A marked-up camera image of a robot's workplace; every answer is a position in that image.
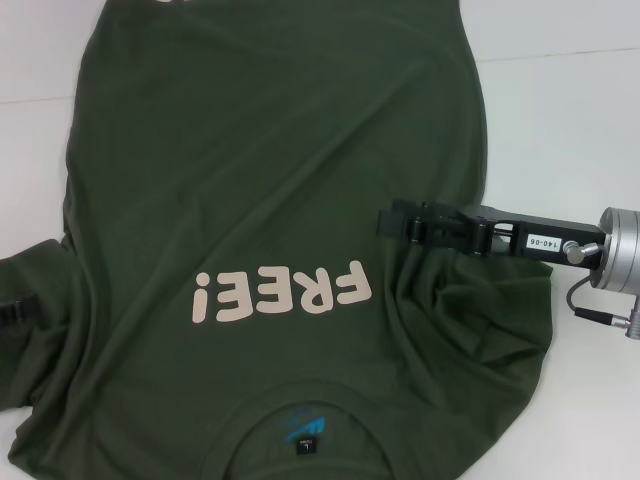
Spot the dark green FREE T-shirt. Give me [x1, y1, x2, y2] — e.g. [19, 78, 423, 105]
[0, 0, 555, 480]

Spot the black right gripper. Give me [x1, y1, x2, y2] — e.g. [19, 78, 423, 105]
[378, 198, 609, 266]

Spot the grey right gripper cable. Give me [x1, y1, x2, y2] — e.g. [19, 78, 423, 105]
[564, 272, 634, 326]

